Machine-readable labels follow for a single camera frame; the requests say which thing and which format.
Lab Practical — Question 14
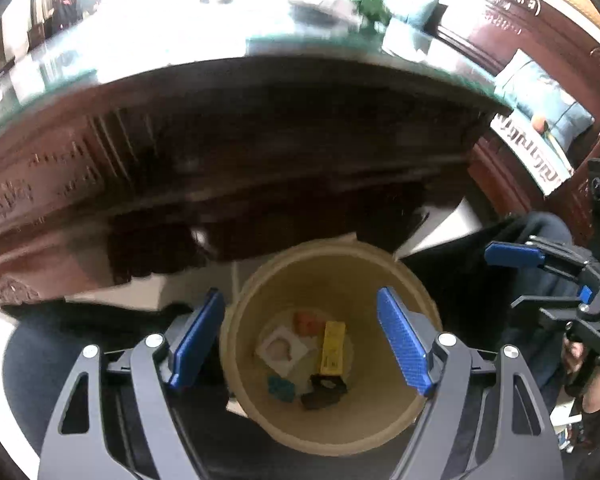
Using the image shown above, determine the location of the teal paper ball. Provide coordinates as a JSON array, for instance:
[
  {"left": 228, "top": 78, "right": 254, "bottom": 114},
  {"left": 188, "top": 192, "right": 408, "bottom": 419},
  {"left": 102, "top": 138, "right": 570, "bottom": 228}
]
[{"left": 268, "top": 375, "right": 296, "bottom": 403}]

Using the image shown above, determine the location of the green paper ball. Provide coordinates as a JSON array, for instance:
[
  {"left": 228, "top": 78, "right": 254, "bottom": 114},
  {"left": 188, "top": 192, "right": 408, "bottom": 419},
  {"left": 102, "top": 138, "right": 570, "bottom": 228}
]
[{"left": 350, "top": 0, "right": 392, "bottom": 26}]

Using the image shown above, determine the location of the beige round trash bin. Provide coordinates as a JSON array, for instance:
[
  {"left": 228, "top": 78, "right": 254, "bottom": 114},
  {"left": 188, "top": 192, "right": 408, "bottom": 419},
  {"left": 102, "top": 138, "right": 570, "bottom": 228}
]
[{"left": 220, "top": 240, "right": 441, "bottom": 456}]

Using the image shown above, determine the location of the person's right hand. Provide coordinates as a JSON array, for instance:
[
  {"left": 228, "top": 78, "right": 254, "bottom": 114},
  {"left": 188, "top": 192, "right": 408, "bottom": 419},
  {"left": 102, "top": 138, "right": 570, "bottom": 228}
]
[{"left": 561, "top": 336, "right": 600, "bottom": 413}]

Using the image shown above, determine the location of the yellow box in bin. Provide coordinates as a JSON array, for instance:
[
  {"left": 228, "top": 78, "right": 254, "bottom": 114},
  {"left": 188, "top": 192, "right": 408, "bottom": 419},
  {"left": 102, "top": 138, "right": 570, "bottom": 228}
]
[{"left": 320, "top": 321, "right": 346, "bottom": 376}]

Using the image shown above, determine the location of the white paper in bin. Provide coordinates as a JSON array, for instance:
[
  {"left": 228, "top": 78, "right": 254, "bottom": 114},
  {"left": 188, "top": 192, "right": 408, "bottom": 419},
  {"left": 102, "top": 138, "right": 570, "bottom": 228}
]
[{"left": 256, "top": 325, "right": 311, "bottom": 377}]

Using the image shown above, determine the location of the black scrap in bin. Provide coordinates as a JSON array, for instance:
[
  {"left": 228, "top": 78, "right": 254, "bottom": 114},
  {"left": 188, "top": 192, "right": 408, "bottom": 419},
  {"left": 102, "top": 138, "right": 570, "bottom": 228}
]
[{"left": 300, "top": 374, "right": 348, "bottom": 411}]

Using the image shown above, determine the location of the orange ball toy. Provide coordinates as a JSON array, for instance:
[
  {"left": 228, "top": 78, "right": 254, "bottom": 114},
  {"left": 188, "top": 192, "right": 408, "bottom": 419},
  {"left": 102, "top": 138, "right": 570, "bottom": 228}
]
[{"left": 531, "top": 117, "right": 548, "bottom": 134}]

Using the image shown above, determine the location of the blue sofa seat cushion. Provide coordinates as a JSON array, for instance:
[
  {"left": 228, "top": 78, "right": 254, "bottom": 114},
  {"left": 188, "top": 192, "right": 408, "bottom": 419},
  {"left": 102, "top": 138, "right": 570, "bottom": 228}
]
[{"left": 488, "top": 112, "right": 575, "bottom": 196}]

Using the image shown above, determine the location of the blue embroidered throw pillow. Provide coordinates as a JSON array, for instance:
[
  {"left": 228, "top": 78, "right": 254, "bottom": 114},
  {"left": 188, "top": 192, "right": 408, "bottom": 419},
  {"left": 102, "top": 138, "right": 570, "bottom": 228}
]
[{"left": 494, "top": 49, "right": 595, "bottom": 153}]

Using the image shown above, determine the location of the dark carved wooden sofa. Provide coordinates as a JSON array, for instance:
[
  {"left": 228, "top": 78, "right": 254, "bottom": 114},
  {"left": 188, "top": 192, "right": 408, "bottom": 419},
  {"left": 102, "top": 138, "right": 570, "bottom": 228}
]
[{"left": 432, "top": 0, "right": 600, "bottom": 244}]

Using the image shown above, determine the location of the dark wooden coffee table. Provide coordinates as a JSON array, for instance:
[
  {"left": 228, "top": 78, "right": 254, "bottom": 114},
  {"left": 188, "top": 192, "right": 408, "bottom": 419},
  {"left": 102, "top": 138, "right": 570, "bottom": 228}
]
[{"left": 0, "top": 0, "right": 509, "bottom": 309}]

